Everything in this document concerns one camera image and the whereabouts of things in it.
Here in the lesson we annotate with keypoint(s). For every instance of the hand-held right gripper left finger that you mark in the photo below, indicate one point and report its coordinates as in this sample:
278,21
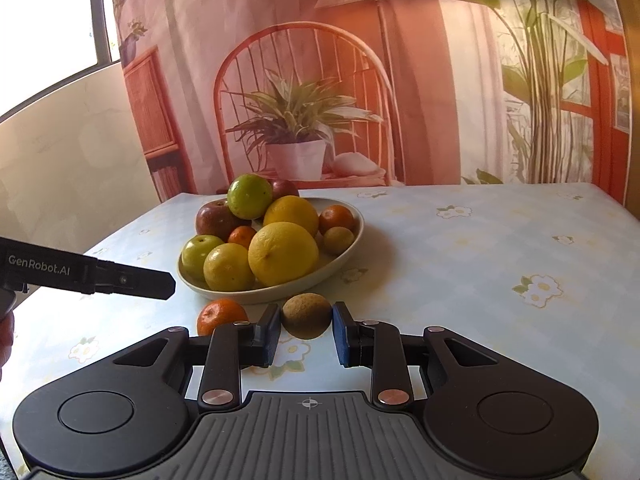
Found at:
272,335

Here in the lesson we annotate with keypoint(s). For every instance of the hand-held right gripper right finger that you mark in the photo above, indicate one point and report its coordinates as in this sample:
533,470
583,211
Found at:
342,332

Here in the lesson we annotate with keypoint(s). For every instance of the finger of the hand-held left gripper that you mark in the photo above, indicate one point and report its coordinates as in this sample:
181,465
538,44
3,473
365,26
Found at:
135,280

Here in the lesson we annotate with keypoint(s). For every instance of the brown kiwi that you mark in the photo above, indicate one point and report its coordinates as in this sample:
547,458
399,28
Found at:
306,315
338,240

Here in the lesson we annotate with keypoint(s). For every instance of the orange mandarin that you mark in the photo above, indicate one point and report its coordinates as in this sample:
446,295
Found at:
220,316
337,217
242,236

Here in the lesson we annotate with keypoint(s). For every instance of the cream ceramic plate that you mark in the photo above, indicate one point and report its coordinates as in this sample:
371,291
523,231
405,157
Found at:
327,272

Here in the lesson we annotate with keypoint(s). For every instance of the small green apple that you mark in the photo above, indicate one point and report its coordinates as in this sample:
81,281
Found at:
197,252

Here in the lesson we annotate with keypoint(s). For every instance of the yellow-green apple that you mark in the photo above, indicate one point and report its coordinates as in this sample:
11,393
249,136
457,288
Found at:
228,266

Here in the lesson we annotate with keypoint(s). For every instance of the large yellow lemon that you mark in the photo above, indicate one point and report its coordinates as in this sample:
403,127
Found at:
292,212
283,254

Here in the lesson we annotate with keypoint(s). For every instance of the red apple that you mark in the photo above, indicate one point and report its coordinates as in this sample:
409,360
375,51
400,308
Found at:
286,189
215,220

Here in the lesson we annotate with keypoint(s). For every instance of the large green apple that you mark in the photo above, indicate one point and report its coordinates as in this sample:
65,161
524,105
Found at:
248,196

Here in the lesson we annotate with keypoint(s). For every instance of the person's left hand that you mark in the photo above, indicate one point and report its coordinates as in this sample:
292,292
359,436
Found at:
5,345

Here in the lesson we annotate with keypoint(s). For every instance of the window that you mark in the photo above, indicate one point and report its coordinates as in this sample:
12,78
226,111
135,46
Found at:
50,20

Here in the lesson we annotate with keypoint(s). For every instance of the yellow-brown wooden panel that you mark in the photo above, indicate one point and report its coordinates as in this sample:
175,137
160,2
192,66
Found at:
631,110

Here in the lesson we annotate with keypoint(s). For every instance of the printed wall tapestry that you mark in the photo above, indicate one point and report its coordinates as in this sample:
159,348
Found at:
425,85

